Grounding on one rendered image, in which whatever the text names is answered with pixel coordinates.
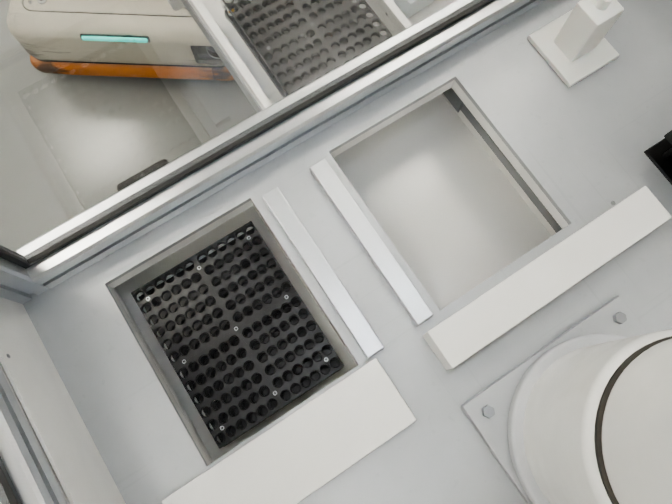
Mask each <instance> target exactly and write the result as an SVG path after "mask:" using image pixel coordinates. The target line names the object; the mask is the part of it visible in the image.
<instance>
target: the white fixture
mask: <svg viewBox="0 0 672 504"><path fill-rule="evenodd" d="M623 11H624V8H623V7H622V6H621V4H620V3H619V2H618V1H617V0H581V1H579V2H578V3H577V4H576V6H575V7H574V9H572V10H571V11H569V12H567V13H566V14H564V15H562V16H561V17H559V18H557V19H555V20H554V21H552V22H550V23H549V24H547V25H545V26H544V27H542V28H540V29H539V30H537V31H535V32H534V33H532V34H530V35H529V36H528V38H527V39H528V40H529V41H530V43H531V44H532V45H533V46H534V47H535V49H536V50H537V51H538V52H539V53H540V54H541V56H542V57H543V58H544V59H545V60H546V62H547V63H548V64H549V65H550V66H551V67H552V69H553V70H554V71H555V72H556V73H557V75H558V76H559V77H560V78H561V79H562V81H563V82H564V83H565V84H566V85H567V86H568V87H571V86H573V85H574V84H576V83H578V82H579V81H581V80H583V79H584V78H586V77H587V76H589V75H591V74H592V73H594V72H595V71H597V70H599V69H600V68H602V67H604V66H605V65H607V64H608V63H610V62H612V61H613V60H615V59H616V58H618V56H619V53H618V52H617V51H616V50H615V49H614V48H613V47H612V46H611V44H610V43H609V42H608V41H607V40H606V39H605V38H604V36H605V35H606V34H607V32H608V31H609V30H610V28H611V27H612V26H613V24H614V23H615V22H616V20H617V19H618V18H619V16H620V15H621V14H622V12H623Z"/></svg>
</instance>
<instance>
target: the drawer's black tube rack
mask: <svg viewBox="0 0 672 504"><path fill-rule="evenodd" d="M192 258H193V256H192ZM193 259H194V258H193ZM194 261H195V259H194ZM195 263H196V264H197V262H196V261H195ZM197 266H198V264H197ZM138 306H139V308H140V310H141V312H142V313H143V315H144V317H145V319H146V320H147V322H148V324H149V326H150V328H151V329H152V331H153V333H154V335H155V336H156V338H157V340H158V342H159V343H160V345H161V347H162V349H163V350H164V352H165V354H166V356H167V357H168V359H169V361H170V363H171V365H172V366H173V368H174V370H175V372H176V373H177V375H178V377H179V379H180V380H181V382H182V384H183V386H184V387H185V389H186V391H187V393H188V394H189V396H190V398H191V400H192V402H193V403H194V405H195V407H196V409H197V410H198V412H199V414H200V416H201V417H202V419H203V421H204V423H205V424H206V426H207V428H208V430H209V432H210V433H211V435H212V437H213V439H214V440H215V442H216V444H217V446H218V447H219V449H220V448H222V447H223V446H224V447H225V446H226V445H228V444H229V443H231V442H232V441H234V440H235V439H237V438H238V437H240V436H241V435H243V434H244V433H246V432H247V431H249V430H250V429H252V428H253V427H255V426H256V425H258V424H259V423H261V422H263V421H264V420H266V419H267V418H269V417H270V416H272V415H273V414H275V413H276V412H278V411H279V410H281V409H282V408H284V407H285V406H287V405H288V404H290V403H291V402H293V401H294V400H296V399H297V398H299V397H300V396H302V395H303V394H305V393H306V392H308V391H309V390H311V389H312V388H314V387H315V386H317V385H318V384H320V383H321V382H323V381H324V380H326V379H327V378H329V377H330V376H332V375H333V374H335V373H336V372H338V371H339V370H341V369H342V368H344V364H343V363H342V361H341V360H340V358H339V357H338V355H337V354H336V352H335V350H334V349H333V347H332V346H331V344H330V343H329V341H328V340H327V338H326V336H325V335H324V333H323V332H322V330H321V329H320V327H319V326H318V324H317V322H316V321H315V319H314V318H313V316H312V315H311V313H310V312H309V310H308V308H307V307H306V305H305V304H304V302H303V301H302V299H301V298H300V296H299V294H298V293H297V291H296V290H295V288H294V287H293V285H292V284H291V282H290V280H289V279H288V277H287V276H286V274H285V273H284V271H283V270H282V268H281V266H280V265H279V263H278V262H277V260H276V259H275V257H274V256H273V254H272V252H271V251H270V249H269V248H268V246H267V245H266V243H265V242H264V240H263V238H262V237H261V235H260V234H259V232H258V233H256V234H255V235H253V236H251V237H250V236H247V239H246V240H245V241H243V242H241V243H240V244H238V245H236V246H235V247H233V248H231V249H230V250H228V251H226V252H225V253H223V254H221V255H220V256H218V257H216V258H215V259H213V260H212V261H210V262H208V263H207V264H205V265H203V266H202V267H201V266H198V267H197V270H195V271H193V272H192V273H190V274H188V275H187V276H185V277H183V278H182V279H180V280H178V281H177V282H175V283H173V284H172V285H170V286H168V287H167V288H165V289H163V290H162V291H160V292H159V293H157V294H155V295H154V296H152V297H146V300H145V301H144V302H142V303H140V304H139V305H138ZM143 308H145V310H146V311H147V313H146V312H144V310H143ZM150 319H151V320H152V322H153V324H154V325H152V324H151V323H150ZM157 331H158V332H159V334H160V336H161V337H159V336H158V335H157ZM164 343H165V345H166V346H167V348H168V349H165V347H164ZM171 355H172V357H173V359H174V360H175V362H173V361H172V360H171ZM180 371H181V373H182V375H183V376H184V378H182V377H181V375H180ZM187 385H189V387H190V389H191V390H189V389H188V388H187ZM195 397H196V399H197V401H198V403H196V402H195ZM202 410H203V411H204V413H205V415H206V416H204V415H203V414H202ZM209 423H210V424H211V425H212V427H213V429H214V430H213V429H211V428H210V426H209ZM217 436H218V438H219V439H220V441H221V443H220V442H218V441H217Z"/></svg>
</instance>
